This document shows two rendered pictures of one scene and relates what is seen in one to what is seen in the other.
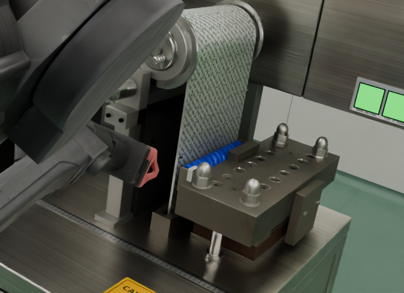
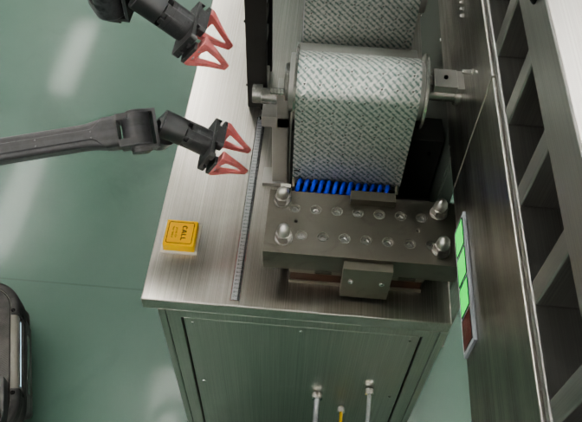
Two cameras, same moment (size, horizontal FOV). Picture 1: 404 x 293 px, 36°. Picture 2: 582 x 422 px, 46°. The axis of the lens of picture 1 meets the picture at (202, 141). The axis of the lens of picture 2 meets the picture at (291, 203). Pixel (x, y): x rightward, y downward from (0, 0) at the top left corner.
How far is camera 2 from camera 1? 1.24 m
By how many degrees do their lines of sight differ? 57
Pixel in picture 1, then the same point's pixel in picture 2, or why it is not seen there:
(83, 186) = not seen: hidden behind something
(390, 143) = not seen: outside the picture
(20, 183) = (49, 141)
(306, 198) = (347, 270)
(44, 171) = (73, 140)
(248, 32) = (403, 102)
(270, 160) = (384, 222)
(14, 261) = (181, 165)
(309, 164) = (408, 250)
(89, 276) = (197, 204)
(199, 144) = (326, 170)
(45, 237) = not seen: hidden behind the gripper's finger
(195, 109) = (310, 142)
